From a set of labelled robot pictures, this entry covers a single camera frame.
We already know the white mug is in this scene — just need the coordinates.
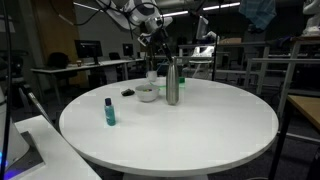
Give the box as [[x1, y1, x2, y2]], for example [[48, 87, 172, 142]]
[[145, 70, 158, 83]]

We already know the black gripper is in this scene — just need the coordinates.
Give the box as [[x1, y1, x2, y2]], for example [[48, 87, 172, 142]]
[[148, 25, 175, 63]]

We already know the black office chair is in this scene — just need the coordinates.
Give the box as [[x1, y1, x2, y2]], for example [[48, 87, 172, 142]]
[[46, 52, 71, 70]]

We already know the blue hanging cloth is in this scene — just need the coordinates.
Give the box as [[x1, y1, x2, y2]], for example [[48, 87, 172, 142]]
[[238, 0, 278, 32]]

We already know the white platform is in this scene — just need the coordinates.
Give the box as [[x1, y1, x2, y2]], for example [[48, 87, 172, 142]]
[[14, 114, 103, 180]]

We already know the long white office desk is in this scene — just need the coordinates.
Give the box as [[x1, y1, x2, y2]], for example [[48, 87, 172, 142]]
[[30, 58, 146, 101]]

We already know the ceiling light strip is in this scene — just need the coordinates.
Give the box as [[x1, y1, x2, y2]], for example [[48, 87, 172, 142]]
[[161, 10, 190, 18], [202, 1, 241, 11]]

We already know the small black computer monitor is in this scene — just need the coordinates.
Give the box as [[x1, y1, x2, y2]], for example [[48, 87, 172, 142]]
[[122, 43, 135, 58]]

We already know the white bowl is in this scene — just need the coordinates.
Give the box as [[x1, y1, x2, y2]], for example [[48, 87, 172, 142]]
[[134, 84, 161, 103]]

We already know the wooden desk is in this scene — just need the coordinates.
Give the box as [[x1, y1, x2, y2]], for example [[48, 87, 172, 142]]
[[268, 94, 320, 180]]

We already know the small black clip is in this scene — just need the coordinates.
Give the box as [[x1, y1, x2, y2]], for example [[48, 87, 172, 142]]
[[120, 88, 136, 97]]

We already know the black hanging cable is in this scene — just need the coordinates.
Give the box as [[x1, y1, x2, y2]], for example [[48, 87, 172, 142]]
[[0, 0, 14, 180]]

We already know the cardboard box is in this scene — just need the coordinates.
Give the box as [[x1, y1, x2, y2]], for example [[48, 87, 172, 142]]
[[218, 37, 243, 45]]

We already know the black vertical pole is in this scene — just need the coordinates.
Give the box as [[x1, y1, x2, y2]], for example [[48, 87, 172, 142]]
[[211, 0, 222, 82]]

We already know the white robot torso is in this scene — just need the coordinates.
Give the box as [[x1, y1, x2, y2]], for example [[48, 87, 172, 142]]
[[301, 0, 320, 37]]

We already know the teal bottle with blue cap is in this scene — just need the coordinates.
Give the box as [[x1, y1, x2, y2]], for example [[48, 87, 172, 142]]
[[103, 97, 117, 127]]

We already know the silver metal flask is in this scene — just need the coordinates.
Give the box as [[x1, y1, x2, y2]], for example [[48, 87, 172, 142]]
[[165, 56, 180, 106]]

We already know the blue straw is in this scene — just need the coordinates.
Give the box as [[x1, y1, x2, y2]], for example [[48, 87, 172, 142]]
[[155, 61, 167, 76]]

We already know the white table frame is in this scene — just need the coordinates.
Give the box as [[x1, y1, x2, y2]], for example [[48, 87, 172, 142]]
[[244, 36, 320, 98]]

